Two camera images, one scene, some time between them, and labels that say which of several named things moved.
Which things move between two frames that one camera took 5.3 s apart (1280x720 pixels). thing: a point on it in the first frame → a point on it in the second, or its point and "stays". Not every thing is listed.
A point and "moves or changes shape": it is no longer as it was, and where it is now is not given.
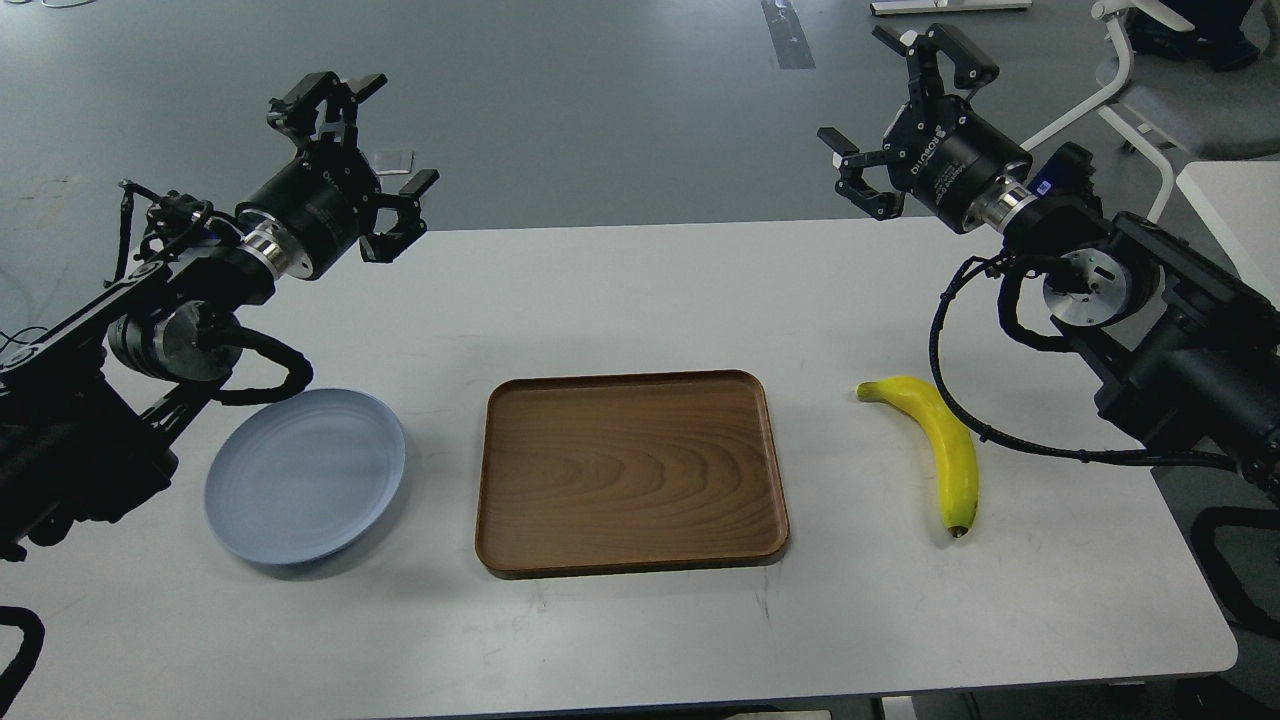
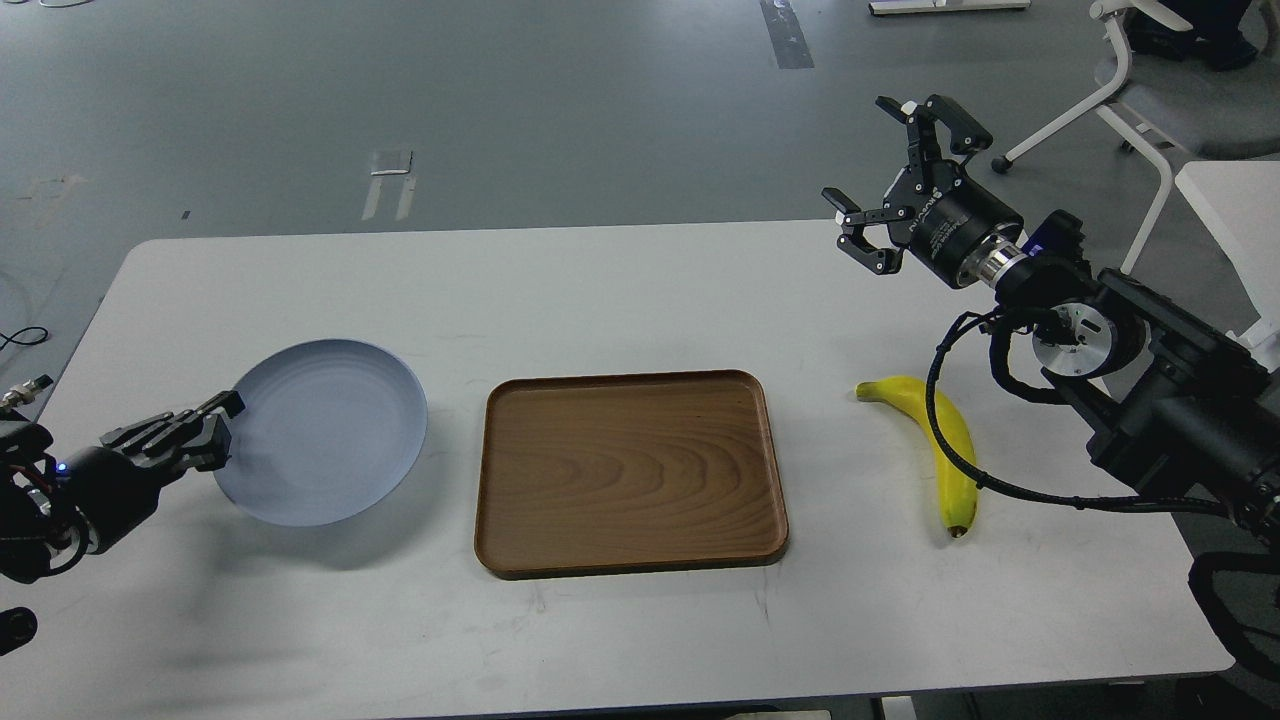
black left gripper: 322,202 → 106,492
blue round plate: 304,477 moves or changes shape
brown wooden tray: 604,473 stays
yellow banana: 953,445 stays
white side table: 1239,200 stays
